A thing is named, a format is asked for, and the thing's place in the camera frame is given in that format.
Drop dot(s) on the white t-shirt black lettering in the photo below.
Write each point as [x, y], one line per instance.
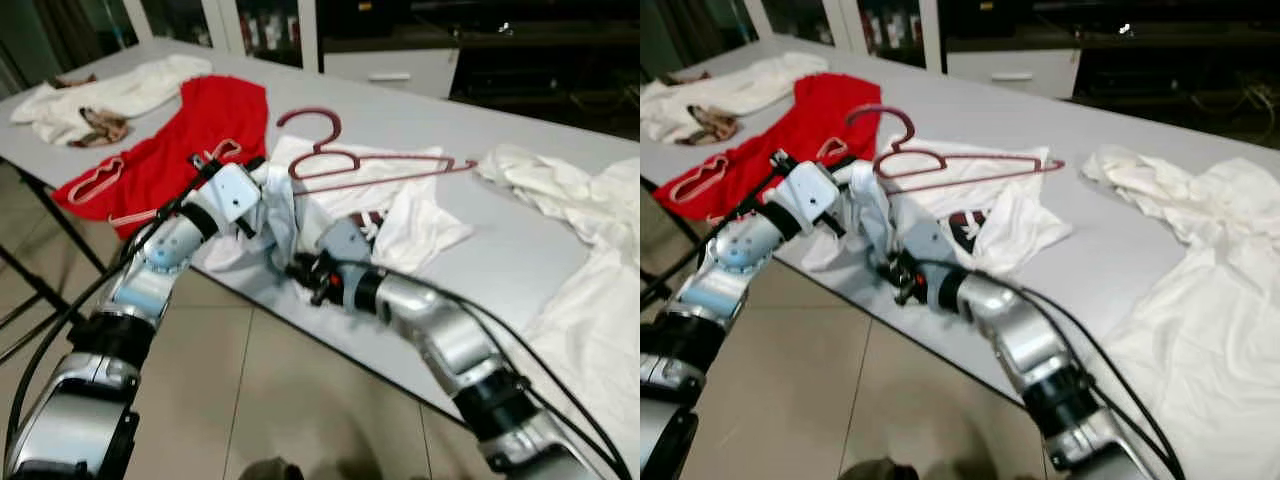
[420, 230]
[1020, 230]

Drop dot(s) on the red plastic clothes hanger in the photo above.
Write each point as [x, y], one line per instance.
[338, 130]
[910, 128]

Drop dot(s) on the plain white t-shirt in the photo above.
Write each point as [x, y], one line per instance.
[590, 330]
[1200, 330]

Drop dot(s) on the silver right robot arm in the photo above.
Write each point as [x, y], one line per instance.
[440, 330]
[1020, 330]

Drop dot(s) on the red garment white trim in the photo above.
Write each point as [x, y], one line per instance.
[200, 120]
[830, 110]

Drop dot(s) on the cream garment brown patterned trim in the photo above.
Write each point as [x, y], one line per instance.
[140, 90]
[750, 85]

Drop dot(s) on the white glass door cabinet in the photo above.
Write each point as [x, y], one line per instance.
[930, 25]
[306, 25]

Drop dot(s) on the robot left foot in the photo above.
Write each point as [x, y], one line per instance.
[880, 470]
[270, 470]

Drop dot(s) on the grey table black legs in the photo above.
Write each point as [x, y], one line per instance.
[1000, 100]
[450, 110]

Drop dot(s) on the dark TV stand white drawers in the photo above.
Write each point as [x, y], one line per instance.
[390, 72]
[1010, 72]

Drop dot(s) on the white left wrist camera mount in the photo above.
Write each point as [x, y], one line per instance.
[815, 193]
[235, 195]

